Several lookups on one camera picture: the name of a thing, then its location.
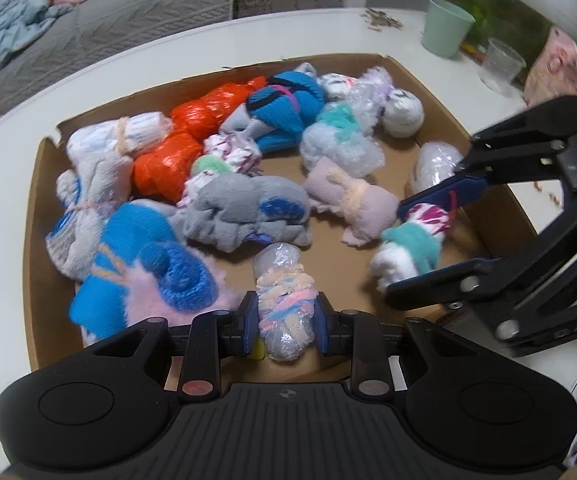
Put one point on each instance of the clear plastic cup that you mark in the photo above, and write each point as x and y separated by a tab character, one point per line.
500	67

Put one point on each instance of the shallow cardboard box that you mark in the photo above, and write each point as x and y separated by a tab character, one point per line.
348	270

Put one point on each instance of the grey sock bundle blue print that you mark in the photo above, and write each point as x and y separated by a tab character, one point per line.
238	205

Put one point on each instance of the pink fuzzy sock blue pompom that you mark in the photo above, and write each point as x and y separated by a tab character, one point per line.
188	280

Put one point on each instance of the long orange plastic bundle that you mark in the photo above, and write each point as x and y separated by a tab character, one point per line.
203	112

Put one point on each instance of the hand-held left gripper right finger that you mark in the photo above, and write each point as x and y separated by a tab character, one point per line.
324	325

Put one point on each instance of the white fuzzy sock bundle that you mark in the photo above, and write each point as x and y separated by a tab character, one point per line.
98	180

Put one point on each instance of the blue sock bundle pink band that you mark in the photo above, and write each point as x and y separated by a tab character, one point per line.
288	110

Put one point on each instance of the light blue blanket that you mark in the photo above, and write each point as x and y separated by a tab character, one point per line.
8	25

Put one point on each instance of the printed snack packet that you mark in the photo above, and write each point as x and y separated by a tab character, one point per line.
558	70

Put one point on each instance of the pastel striped sock bundle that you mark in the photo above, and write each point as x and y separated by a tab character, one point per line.
283	310

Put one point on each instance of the round orange plastic bundle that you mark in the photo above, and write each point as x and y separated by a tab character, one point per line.
163	170

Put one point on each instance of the floral sock bundle teal band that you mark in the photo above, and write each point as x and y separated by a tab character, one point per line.
413	247

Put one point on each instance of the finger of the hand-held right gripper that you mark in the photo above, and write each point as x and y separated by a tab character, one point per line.
443	285
443	197

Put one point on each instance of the white sock bundle beige band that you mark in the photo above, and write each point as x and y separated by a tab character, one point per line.
98	137

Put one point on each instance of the pile of seed shells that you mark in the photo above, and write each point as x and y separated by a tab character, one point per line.
381	19

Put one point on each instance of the light blue sock peach band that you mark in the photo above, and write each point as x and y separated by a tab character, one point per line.
118	240

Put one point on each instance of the green cup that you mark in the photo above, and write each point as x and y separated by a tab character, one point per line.
446	30

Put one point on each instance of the glass fish tank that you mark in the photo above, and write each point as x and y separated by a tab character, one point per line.
518	10

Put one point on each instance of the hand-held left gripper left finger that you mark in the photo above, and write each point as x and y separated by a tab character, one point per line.
247	325

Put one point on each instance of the bubble wrap bundle purple tie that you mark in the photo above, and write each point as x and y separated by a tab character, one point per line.
403	112

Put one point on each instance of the grey knitted sofa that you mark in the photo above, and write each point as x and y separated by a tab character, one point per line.
118	25

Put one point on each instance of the lilac sock bundle peach band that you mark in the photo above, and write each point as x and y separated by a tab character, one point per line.
368	210

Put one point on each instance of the plain bubble wrap bundle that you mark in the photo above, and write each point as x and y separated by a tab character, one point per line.
436	160

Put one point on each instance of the bubble wrap bundle teal tie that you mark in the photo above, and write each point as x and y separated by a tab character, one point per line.
338	145

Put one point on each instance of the white black-striped sock bundle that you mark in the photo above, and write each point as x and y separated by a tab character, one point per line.
336	84

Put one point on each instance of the floral sock bundle green band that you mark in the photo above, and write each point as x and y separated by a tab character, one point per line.
233	150

